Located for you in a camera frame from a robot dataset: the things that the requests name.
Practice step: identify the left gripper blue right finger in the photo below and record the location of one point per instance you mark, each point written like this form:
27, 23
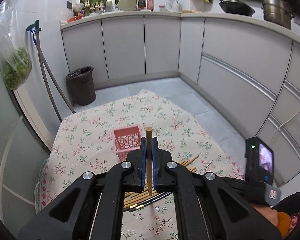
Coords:
154, 162

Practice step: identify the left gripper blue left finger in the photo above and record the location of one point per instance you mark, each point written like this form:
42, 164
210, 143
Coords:
143, 161

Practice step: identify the brown wooden chopstick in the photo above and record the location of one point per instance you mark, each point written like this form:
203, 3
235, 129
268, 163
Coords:
149, 159

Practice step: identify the orange patterned sleeve forearm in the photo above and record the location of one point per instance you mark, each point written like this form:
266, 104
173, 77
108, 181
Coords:
288, 212

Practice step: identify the grey kitchen cabinets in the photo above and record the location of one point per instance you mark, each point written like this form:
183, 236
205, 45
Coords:
248, 69

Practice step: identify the right hand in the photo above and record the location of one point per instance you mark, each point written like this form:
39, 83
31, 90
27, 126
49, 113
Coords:
267, 212

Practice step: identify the pink perforated utensil basket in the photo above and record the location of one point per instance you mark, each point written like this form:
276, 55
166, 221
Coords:
126, 139

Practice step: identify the floral tablecloth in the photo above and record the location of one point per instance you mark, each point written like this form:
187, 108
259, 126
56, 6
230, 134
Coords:
84, 142

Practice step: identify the black trash bin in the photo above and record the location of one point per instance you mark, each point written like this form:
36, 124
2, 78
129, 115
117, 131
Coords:
81, 85

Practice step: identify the pink bottle on counter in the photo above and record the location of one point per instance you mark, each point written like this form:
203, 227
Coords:
150, 5

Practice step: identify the plastic bag of greens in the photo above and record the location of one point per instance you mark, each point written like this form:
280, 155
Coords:
16, 63

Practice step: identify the steel stock pot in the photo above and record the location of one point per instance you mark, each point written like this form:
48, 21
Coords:
278, 12

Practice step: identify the black wok pan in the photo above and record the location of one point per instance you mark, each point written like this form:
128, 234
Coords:
236, 7

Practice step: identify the mop handle pole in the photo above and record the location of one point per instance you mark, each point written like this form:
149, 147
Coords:
42, 68

